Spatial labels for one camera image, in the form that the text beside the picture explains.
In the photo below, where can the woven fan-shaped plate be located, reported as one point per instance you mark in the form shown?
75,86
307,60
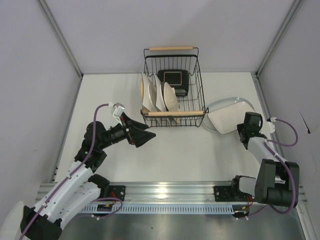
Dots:
170,98

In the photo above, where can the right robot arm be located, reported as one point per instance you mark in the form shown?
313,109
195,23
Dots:
277,181

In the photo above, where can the white slotted cable duct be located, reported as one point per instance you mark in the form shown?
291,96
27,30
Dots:
193,209

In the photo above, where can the white rectangular plate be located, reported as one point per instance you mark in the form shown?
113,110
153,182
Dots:
224,120

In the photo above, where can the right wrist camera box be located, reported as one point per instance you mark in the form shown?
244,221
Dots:
270,125

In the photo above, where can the white square plate far left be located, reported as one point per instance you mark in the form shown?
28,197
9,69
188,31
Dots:
147,104

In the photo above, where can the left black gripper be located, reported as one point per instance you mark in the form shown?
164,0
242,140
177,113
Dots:
129,132

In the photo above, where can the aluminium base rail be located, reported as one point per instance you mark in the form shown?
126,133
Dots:
170,192

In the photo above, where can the black square dish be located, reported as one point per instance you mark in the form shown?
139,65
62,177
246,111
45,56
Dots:
177,79

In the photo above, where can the black wire dish rack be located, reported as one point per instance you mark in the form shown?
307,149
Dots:
192,108

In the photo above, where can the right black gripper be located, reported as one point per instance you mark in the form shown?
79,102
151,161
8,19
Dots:
242,128

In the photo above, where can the wooden plate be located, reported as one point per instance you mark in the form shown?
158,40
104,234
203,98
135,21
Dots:
142,90

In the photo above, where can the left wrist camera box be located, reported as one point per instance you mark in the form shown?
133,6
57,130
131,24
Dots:
117,109

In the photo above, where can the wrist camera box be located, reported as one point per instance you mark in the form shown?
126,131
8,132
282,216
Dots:
117,109
270,125

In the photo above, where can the white square plate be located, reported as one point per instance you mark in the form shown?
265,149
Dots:
147,104
159,95

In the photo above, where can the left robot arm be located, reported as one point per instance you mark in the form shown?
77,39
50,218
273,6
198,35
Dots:
81,184

